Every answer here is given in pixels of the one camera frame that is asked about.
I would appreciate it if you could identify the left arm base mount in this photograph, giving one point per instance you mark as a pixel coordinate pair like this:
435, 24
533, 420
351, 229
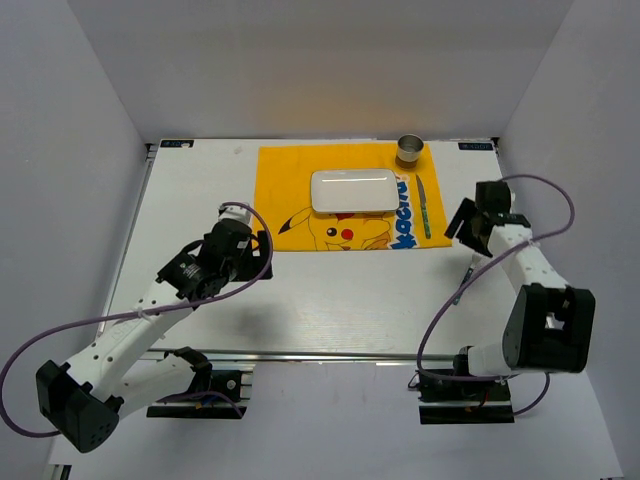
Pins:
215, 393

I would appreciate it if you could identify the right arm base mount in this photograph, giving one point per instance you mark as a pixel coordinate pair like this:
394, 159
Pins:
464, 403

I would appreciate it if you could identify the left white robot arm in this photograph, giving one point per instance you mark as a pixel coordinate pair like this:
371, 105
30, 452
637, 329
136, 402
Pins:
85, 397

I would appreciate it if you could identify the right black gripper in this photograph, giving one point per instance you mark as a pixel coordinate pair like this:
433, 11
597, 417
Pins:
465, 208

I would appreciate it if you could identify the knife with green handle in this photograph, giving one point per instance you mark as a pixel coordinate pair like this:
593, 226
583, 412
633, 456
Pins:
424, 207

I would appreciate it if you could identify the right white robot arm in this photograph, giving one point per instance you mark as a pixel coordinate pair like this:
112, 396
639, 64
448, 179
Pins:
550, 325

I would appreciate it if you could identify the left blue table label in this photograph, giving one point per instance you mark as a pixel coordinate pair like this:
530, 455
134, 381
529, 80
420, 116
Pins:
176, 143

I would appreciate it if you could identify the paper cup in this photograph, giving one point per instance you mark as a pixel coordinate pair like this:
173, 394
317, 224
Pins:
409, 150

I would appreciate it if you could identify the white rectangular plate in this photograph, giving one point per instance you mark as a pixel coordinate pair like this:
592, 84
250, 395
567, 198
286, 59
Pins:
354, 191

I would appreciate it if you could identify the fork with green handle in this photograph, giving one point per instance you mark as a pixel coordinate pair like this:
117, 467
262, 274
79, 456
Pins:
476, 260

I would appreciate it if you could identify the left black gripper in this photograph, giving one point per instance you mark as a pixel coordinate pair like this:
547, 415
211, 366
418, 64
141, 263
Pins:
263, 245

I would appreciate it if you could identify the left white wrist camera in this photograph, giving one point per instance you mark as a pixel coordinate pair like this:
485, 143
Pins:
235, 211

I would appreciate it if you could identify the yellow pikachu cloth napkin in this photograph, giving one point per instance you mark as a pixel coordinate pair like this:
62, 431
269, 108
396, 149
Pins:
283, 198

